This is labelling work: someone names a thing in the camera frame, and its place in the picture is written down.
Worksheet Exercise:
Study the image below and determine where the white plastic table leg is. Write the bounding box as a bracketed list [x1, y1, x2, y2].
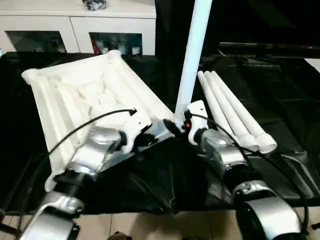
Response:
[210, 70, 278, 154]
[203, 70, 261, 153]
[173, 0, 214, 124]
[196, 71, 238, 141]

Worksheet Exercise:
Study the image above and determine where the white plastic table top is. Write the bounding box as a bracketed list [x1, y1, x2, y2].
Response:
[20, 49, 177, 194]

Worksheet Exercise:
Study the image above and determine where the black work mat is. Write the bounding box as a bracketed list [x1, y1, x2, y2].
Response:
[0, 50, 320, 216]

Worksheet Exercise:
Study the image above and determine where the white cabinet with glass doors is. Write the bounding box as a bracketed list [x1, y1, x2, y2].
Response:
[0, 0, 157, 56]

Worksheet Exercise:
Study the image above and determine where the black furniture with yellow label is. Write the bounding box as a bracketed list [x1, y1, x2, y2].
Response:
[155, 0, 320, 57]

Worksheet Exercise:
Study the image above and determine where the dark tangled bundle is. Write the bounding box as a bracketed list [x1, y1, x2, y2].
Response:
[82, 0, 109, 12]

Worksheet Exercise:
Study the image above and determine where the black metal stand leg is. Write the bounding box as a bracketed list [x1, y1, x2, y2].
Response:
[0, 210, 23, 236]

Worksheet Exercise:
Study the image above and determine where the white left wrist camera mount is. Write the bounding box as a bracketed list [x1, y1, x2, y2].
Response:
[119, 113, 154, 151]

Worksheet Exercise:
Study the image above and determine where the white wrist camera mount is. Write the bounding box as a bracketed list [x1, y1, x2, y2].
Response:
[119, 113, 154, 151]
[174, 99, 209, 144]

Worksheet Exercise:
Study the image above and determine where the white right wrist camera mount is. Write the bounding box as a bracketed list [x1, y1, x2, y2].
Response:
[174, 99, 209, 144]

